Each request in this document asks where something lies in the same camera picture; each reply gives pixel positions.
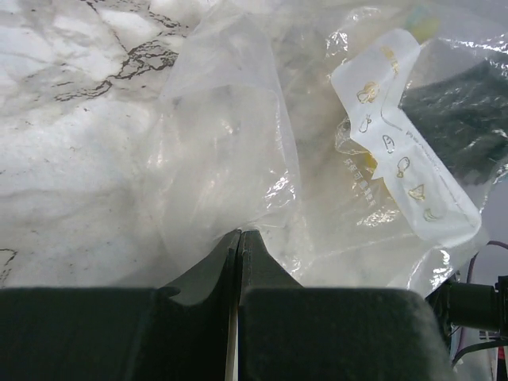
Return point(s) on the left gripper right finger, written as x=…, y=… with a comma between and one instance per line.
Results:
x=290, y=332

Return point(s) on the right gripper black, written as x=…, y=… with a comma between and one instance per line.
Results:
x=464, y=120

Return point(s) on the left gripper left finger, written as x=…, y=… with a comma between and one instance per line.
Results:
x=176, y=332

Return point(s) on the clear bag blue zipper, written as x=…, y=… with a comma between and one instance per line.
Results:
x=284, y=117

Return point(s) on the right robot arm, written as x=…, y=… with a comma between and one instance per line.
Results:
x=469, y=305

